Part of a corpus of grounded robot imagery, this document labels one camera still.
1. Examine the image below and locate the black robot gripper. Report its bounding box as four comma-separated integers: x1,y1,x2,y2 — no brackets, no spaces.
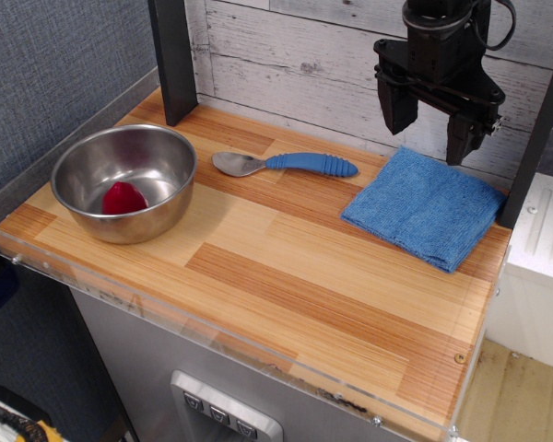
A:
373,1,507,166

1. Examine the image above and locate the black upright post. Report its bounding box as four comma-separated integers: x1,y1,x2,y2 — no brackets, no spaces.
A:
497,74,553,229
147,0,198,126

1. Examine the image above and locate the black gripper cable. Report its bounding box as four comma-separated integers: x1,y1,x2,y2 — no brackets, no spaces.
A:
486,0,518,52

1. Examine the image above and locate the red plastic toy fruit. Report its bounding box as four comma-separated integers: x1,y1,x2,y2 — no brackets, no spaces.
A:
101,181,148,215

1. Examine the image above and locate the blue folded cloth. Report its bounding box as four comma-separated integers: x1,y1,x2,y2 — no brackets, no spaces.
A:
341,147,506,273

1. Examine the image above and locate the black right upright post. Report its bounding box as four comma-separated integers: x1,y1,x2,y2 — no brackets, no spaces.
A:
497,74,553,229

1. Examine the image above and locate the toy fridge dispenser panel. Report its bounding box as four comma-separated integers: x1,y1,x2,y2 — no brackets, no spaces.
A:
171,370,284,441

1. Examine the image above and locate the clear acrylic table guard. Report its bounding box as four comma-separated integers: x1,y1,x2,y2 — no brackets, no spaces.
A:
0,215,509,441

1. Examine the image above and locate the blue handled metal spoon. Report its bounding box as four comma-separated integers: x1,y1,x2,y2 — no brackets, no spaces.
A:
212,152,359,178

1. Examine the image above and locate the black yellow object bottom left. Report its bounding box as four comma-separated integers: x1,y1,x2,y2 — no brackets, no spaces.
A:
0,386,65,442

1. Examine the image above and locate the white cabinet at right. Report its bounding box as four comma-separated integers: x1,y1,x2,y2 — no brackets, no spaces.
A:
486,173,553,366

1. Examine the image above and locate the black left upright post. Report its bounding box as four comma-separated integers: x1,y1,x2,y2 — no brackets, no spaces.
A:
147,0,198,126

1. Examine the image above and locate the stainless steel bowl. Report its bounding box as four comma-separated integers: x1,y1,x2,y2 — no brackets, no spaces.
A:
51,124,197,244

